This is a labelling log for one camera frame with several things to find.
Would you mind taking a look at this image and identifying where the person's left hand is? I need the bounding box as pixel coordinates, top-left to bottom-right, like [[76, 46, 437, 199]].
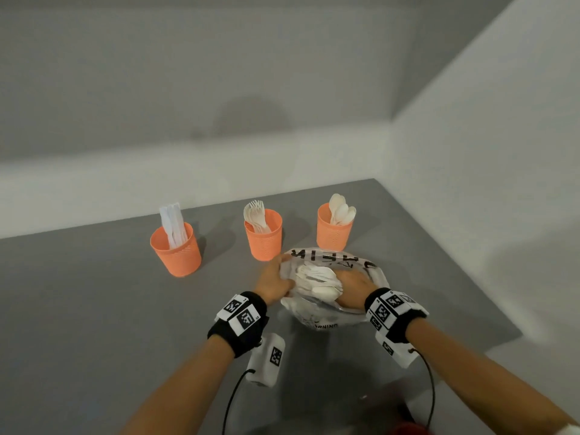
[[254, 253, 295, 307]]

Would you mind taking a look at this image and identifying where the person's right hand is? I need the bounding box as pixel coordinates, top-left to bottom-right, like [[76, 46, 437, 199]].
[[335, 269, 379, 311]]

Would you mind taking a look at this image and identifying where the clear printed plastic bag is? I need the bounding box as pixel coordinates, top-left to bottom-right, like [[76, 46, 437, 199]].
[[279, 247, 391, 331]]

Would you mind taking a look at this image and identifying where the person's right forearm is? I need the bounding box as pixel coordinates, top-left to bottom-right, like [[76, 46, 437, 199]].
[[404, 318, 578, 435]]

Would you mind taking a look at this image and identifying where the person's left forearm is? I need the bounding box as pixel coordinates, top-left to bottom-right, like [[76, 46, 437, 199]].
[[120, 333, 236, 435]]

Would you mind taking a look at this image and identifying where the pile of white plastic cutlery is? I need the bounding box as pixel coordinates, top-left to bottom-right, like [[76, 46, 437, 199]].
[[295, 263, 344, 302]]

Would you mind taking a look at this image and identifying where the orange textured plastic cup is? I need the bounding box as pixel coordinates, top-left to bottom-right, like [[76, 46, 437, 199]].
[[316, 203, 354, 252], [150, 222, 202, 278], [244, 208, 283, 262]]

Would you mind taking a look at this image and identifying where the bunch of white plastic forks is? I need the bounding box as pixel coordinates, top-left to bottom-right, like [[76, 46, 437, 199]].
[[243, 200, 272, 234]]

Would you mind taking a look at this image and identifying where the black wristband with marker tags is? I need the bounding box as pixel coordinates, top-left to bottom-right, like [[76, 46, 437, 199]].
[[364, 287, 429, 345], [207, 292, 270, 359]]

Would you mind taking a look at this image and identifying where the bunch of white plastic knives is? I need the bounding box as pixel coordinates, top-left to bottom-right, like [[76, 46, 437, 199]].
[[159, 203, 189, 250]]

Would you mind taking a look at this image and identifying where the red object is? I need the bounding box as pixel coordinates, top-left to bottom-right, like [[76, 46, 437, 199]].
[[389, 402, 431, 435]]

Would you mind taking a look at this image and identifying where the white wrist camera unit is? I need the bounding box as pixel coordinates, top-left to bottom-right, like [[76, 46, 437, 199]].
[[375, 330, 418, 369], [246, 333, 286, 388]]

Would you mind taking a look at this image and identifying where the black cable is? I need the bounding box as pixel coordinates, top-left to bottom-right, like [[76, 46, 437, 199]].
[[409, 348, 437, 429], [221, 369, 256, 435]]

